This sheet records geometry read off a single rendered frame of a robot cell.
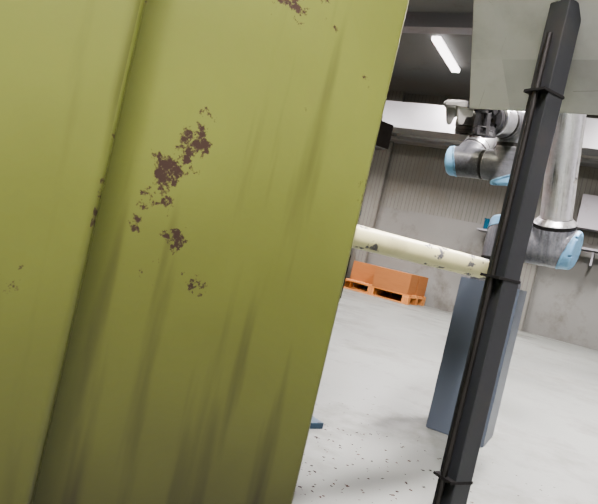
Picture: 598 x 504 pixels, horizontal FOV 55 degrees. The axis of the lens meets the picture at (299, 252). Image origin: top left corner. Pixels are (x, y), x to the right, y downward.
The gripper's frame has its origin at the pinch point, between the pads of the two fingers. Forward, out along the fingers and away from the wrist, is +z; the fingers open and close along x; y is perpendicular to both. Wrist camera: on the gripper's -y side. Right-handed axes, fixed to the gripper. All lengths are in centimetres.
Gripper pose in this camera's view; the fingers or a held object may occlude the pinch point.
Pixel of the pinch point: (448, 100)
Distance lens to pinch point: 153.1
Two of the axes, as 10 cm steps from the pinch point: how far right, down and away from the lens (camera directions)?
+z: -7.8, 0.2, -6.2
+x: -6.1, -1.8, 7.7
